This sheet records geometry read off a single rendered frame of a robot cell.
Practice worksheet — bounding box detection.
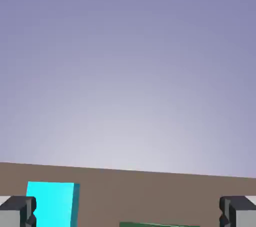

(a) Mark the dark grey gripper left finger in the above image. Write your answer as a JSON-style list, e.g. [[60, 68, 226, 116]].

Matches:
[[0, 195, 37, 227]]

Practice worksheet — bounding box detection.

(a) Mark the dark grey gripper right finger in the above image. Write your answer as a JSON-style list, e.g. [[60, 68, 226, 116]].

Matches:
[[219, 195, 256, 227]]

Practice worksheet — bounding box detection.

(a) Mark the large cyan box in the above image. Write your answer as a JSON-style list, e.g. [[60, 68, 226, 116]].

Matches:
[[25, 181, 81, 227]]

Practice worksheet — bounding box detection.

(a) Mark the large green box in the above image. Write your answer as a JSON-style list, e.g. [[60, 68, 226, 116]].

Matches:
[[119, 221, 201, 227]]

